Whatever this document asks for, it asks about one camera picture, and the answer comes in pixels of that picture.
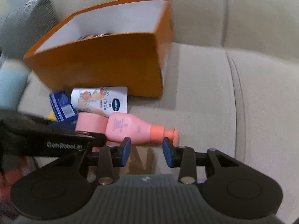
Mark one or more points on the pink pump lotion bottle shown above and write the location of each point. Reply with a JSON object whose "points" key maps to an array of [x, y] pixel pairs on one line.
{"points": [[121, 125]]}

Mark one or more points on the blue Super Deer box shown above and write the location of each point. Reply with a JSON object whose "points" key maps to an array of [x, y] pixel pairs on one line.
{"points": [[62, 107]]}

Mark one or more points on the orange cardboard box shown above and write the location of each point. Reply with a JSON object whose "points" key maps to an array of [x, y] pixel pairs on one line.
{"points": [[135, 54]]}

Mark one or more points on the yellow sponge cloth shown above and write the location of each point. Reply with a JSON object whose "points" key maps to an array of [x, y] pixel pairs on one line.
{"points": [[51, 116]]}

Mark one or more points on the pink cylindrical cup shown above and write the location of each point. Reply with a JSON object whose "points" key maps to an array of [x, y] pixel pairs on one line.
{"points": [[92, 123]]}

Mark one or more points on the person's left hand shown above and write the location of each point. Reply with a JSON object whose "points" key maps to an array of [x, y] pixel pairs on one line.
{"points": [[14, 168]]}

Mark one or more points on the houndstooth black white pillow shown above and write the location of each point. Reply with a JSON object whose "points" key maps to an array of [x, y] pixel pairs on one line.
{"points": [[22, 28]]}

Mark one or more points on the light blue pillow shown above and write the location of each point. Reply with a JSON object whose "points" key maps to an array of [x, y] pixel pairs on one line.
{"points": [[13, 84]]}

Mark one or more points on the plaid check case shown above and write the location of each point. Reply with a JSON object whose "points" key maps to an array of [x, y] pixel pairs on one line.
{"points": [[92, 36]]}

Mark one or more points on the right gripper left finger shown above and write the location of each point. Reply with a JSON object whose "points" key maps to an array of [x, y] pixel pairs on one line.
{"points": [[111, 157]]}

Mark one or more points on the white Vaseline lotion tube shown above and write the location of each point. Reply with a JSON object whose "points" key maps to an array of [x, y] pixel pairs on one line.
{"points": [[102, 101]]}

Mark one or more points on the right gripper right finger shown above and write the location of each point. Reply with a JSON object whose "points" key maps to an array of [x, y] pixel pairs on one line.
{"points": [[181, 157]]}

